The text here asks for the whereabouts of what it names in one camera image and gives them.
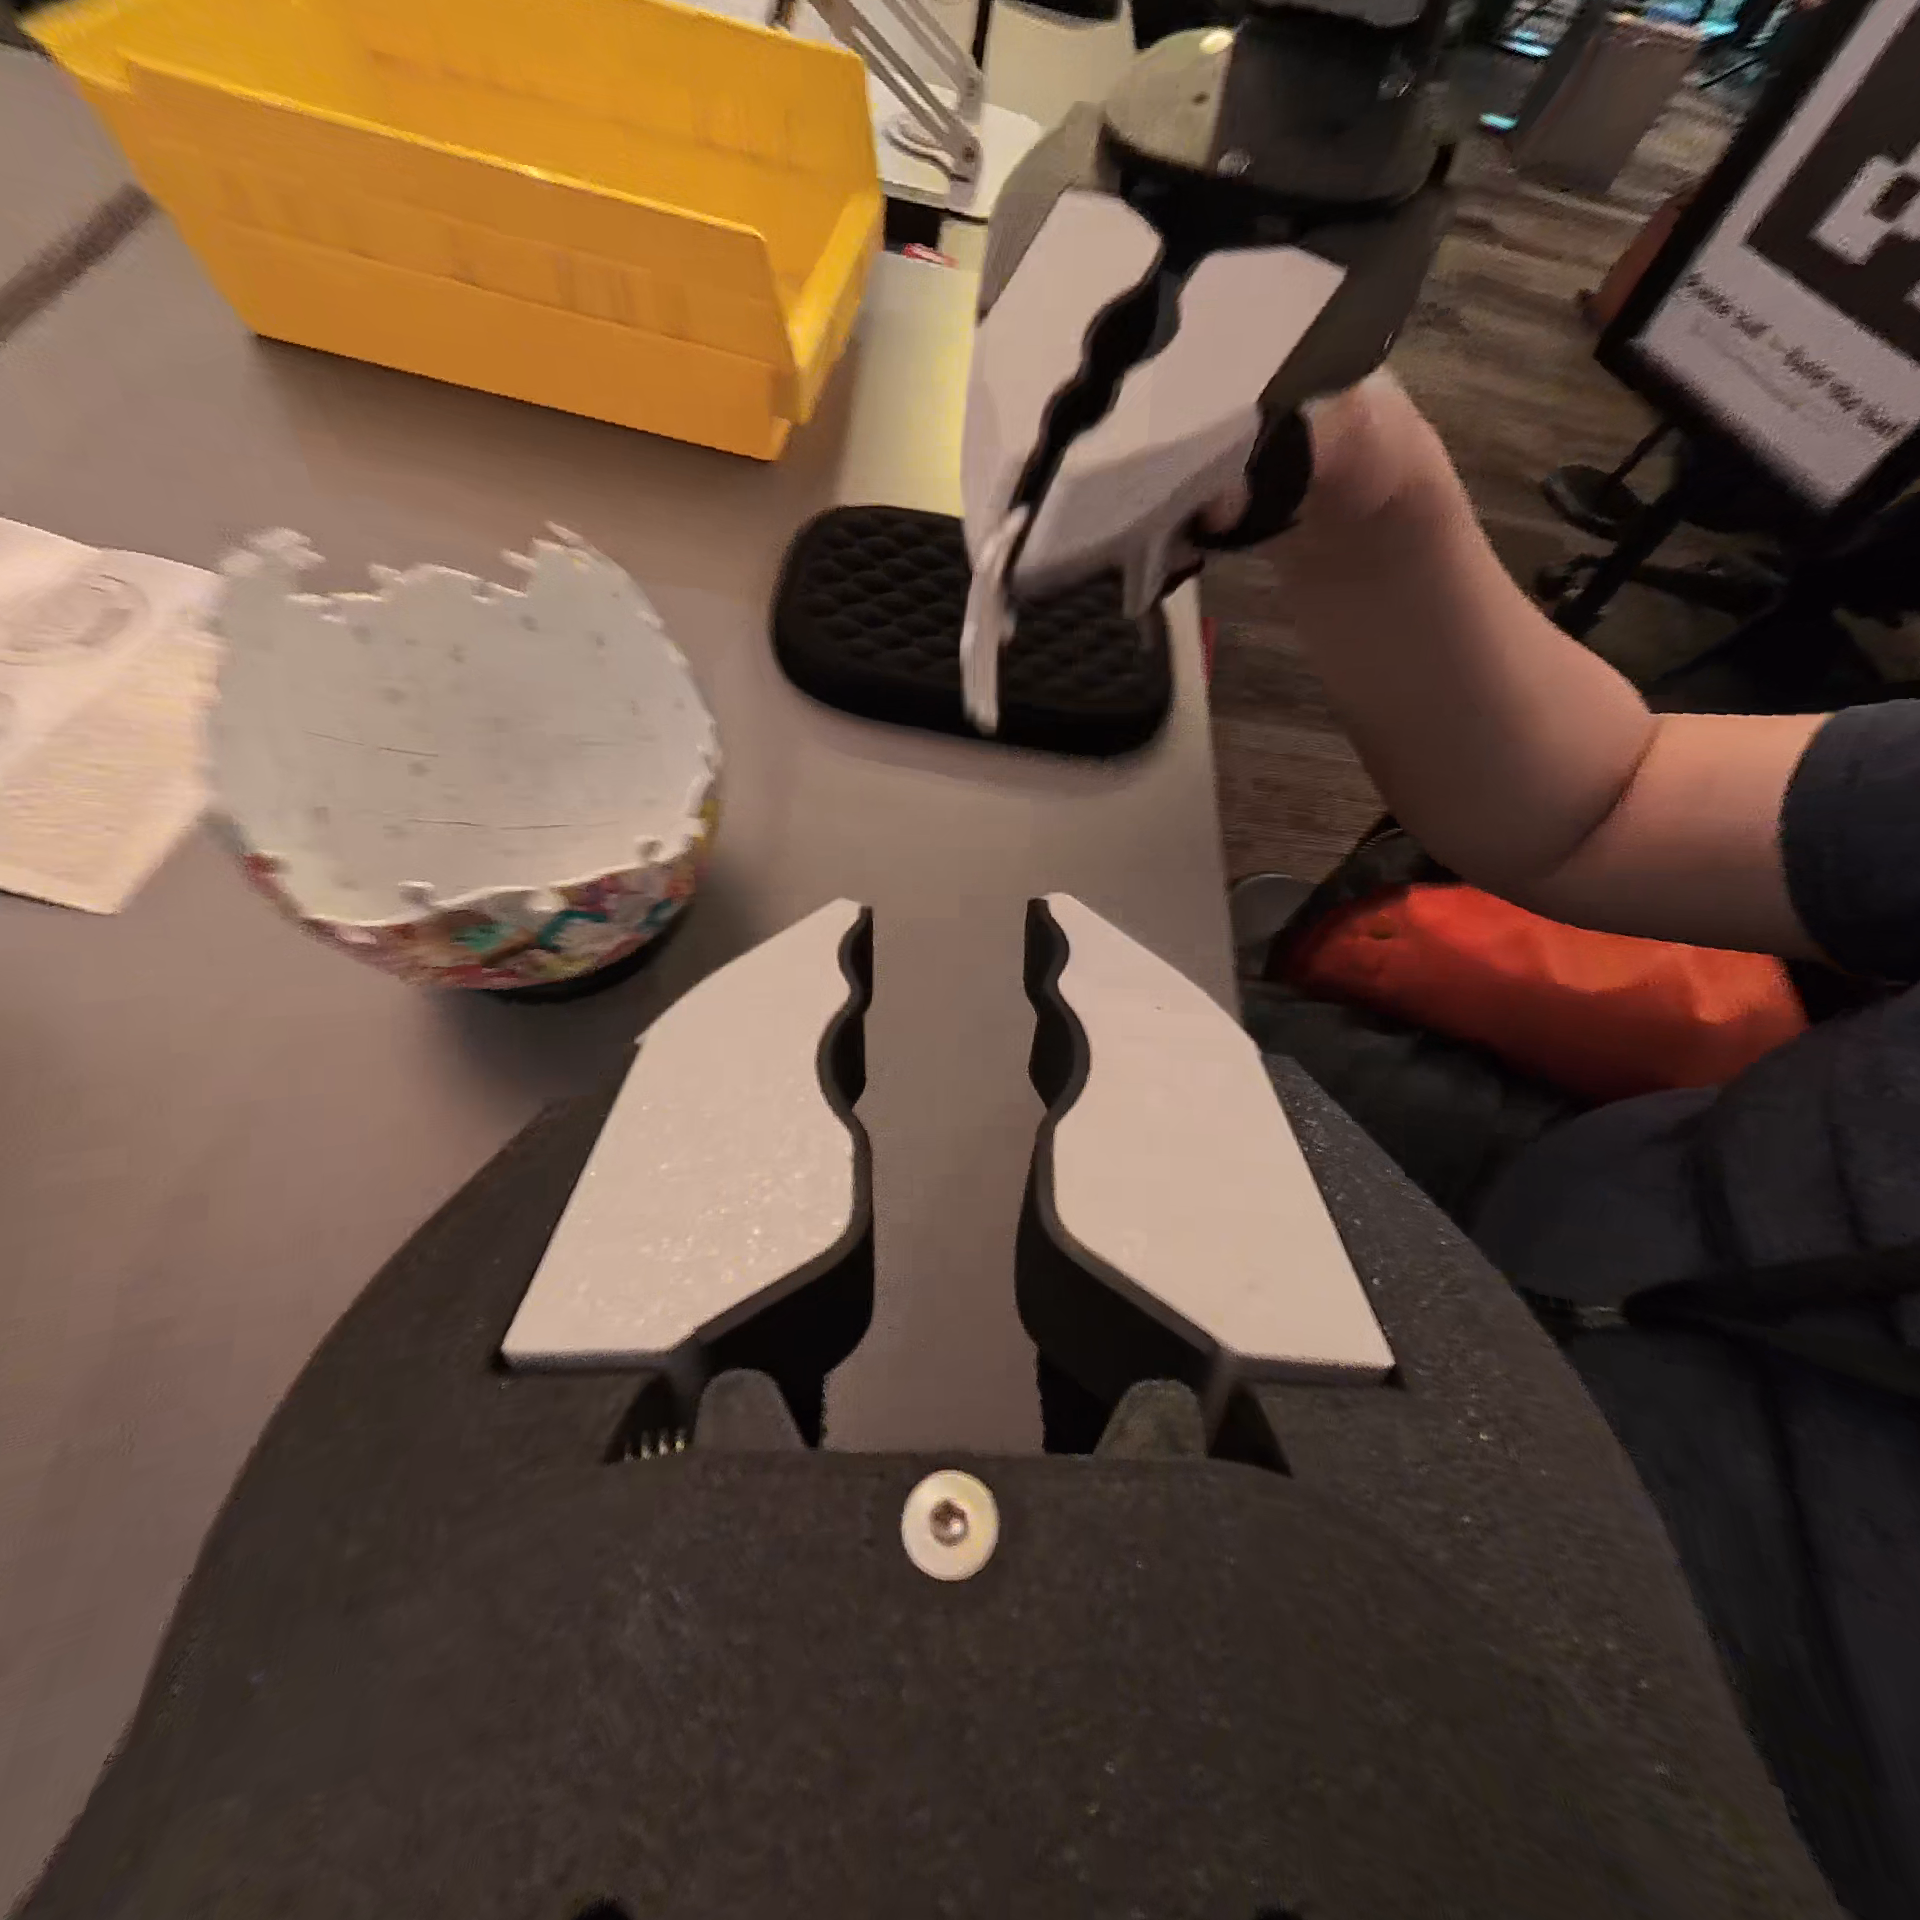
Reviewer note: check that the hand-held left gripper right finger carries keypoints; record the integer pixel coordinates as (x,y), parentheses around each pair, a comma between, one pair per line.
(1200,1186)

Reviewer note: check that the person's right forearm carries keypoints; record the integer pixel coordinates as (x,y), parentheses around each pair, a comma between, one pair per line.
(1545,748)

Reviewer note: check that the black round puzzle stand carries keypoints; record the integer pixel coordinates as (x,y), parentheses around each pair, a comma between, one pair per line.
(599,969)

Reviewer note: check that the small red plastic piece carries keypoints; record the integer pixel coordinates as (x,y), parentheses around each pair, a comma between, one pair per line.
(931,258)

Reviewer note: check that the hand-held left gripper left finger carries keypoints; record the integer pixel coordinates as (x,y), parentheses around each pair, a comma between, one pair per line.
(708,1186)

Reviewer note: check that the yellow plastic bin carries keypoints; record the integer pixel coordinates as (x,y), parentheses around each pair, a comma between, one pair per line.
(495,228)

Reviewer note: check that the black textured wrist rest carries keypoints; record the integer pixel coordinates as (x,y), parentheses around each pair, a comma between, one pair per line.
(900,633)

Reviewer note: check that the black office chair base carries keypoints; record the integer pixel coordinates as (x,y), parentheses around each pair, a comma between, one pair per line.
(1622,511)

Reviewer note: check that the person's right hand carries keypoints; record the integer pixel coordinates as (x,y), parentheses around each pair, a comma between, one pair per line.
(1372,481)

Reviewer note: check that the colourful puzzle ball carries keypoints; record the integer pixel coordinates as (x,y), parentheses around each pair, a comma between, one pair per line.
(452,748)

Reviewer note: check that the orange black bag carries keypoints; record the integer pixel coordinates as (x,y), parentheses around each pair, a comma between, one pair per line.
(1545,990)

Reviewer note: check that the white instruction leaflet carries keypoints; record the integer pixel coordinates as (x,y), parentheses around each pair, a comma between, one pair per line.
(88,708)

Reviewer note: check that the small puzzle piece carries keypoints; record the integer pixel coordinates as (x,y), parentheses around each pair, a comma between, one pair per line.
(983,646)

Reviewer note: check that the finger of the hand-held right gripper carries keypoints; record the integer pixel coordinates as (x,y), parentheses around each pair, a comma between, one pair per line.
(1216,362)
(1050,302)

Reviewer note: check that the grey metal trash can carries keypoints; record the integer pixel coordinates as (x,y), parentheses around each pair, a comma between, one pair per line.
(1613,98)

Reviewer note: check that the black screen with square pattern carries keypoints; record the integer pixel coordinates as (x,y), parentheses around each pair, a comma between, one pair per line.
(1799,228)

